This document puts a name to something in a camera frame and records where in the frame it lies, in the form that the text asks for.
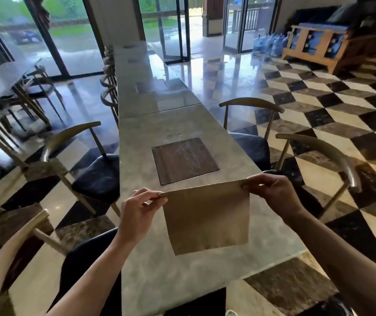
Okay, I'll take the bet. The dark sofa pillow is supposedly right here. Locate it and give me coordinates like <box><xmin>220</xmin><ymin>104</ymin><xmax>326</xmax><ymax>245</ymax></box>
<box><xmin>326</xmin><ymin>1</ymin><xmax>363</xmax><ymax>25</ymax></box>

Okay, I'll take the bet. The glass sliding door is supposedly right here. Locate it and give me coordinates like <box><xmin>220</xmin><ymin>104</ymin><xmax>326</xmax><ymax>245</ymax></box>
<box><xmin>222</xmin><ymin>0</ymin><xmax>279</xmax><ymax>55</ymax></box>
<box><xmin>138</xmin><ymin>0</ymin><xmax>192</xmax><ymax>63</ymax></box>

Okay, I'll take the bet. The dark square table inlay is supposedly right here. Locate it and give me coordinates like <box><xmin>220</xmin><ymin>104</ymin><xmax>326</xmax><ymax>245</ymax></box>
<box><xmin>151</xmin><ymin>137</ymin><xmax>220</xmax><ymax>186</ymax></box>

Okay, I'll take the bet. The table with white cloth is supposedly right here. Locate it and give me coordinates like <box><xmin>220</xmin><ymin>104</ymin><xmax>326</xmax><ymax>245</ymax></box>
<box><xmin>0</xmin><ymin>59</ymin><xmax>41</xmax><ymax>113</ymax></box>

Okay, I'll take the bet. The parked car outside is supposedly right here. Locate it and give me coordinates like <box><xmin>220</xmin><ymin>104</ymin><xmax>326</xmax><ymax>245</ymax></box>
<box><xmin>8</xmin><ymin>16</ymin><xmax>43</xmax><ymax>44</ymax></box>

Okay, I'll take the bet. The person's left hand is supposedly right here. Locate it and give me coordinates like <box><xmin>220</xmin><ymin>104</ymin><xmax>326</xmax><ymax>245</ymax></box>
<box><xmin>117</xmin><ymin>187</ymin><xmax>169</xmax><ymax>246</ymax></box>

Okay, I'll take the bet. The person's right hand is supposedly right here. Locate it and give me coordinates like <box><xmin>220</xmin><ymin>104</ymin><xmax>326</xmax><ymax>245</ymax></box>
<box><xmin>241</xmin><ymin>173</ymin><xmax>308</xmax><ymax>225</ymax></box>

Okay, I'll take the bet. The person's right forearm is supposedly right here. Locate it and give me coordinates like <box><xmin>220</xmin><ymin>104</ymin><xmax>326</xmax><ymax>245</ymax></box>
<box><xmin>282</xmin><ymin>209</ymin><xmax>376</xmax><ymax>316</ymax></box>

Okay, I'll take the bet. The brown paper sheet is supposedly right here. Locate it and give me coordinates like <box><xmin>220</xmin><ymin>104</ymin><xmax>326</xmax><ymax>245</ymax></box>
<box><xmin>158</xmin><ymin>179</ymin><xmax>251</xmax><ymax>256</ymax></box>

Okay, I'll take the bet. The row of wooden chairs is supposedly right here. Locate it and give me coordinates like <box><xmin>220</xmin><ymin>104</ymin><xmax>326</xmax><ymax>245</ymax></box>
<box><xmin>99</xmin><ymin>46</ymin><xmax>120</xmax><ymax>127</ymax></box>

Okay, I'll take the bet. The group of wooden dining chairs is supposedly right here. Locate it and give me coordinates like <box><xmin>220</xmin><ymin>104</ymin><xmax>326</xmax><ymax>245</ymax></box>
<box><xmin>0</xmin><ymin>65</ymin><xmax>67</xmax><ymax>169</ymax></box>

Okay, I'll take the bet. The wooden sofa with blue cushions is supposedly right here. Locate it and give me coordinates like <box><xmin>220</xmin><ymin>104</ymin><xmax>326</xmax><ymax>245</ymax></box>
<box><xmin>281</xmin><ymin>0</ymin><xmax>376</xmax><ymax>75</ymax></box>

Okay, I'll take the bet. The person's left forearm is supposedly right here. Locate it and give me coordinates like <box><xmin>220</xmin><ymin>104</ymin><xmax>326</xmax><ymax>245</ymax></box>
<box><xmin>45</xmin><ymin>231</ymin><xmax>144</xmax><ymax>316</ymax></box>

